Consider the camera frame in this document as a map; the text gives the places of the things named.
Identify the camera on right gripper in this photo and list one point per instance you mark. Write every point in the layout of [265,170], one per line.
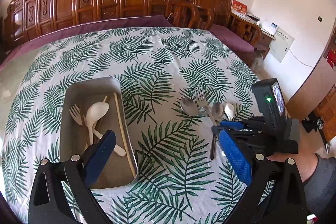
[270,103]

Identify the purple seat cushion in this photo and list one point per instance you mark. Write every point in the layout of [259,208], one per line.
[231,40]

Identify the small metal spoon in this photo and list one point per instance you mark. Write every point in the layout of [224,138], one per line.
[217,112]

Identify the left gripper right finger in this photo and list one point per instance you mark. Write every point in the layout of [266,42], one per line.
[238,159]

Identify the white electrical panel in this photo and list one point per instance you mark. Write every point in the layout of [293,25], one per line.
[281,44]

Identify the palm leaf tablecloth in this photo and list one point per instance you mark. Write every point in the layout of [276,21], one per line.
[157,67]

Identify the large metal spoon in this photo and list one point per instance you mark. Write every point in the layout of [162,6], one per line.
[190,108]

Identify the small white plastic spoon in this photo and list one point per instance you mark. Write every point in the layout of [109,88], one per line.
[229,111]

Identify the right forearm grey sleeve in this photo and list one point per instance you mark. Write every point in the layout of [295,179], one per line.
[320,189]

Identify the red card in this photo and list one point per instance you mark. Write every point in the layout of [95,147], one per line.
[238,8]

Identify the large white plastic spoon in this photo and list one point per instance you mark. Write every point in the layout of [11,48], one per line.
[94,113]

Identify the wooden side table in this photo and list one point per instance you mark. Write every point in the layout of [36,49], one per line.
[263,43]

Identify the light diagonal bamboo chopstick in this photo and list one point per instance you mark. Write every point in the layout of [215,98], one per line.
[86,132]

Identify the metal fork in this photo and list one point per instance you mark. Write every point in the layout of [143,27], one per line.
[201,101]

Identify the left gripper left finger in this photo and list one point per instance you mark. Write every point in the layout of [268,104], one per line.
[98,157]

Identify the metal rectangular tray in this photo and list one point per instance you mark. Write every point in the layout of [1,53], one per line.
[116,172]

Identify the person's right hand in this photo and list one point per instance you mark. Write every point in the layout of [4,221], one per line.
[306,161]

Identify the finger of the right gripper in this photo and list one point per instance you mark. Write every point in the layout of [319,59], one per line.
[217,129]
[232,125]

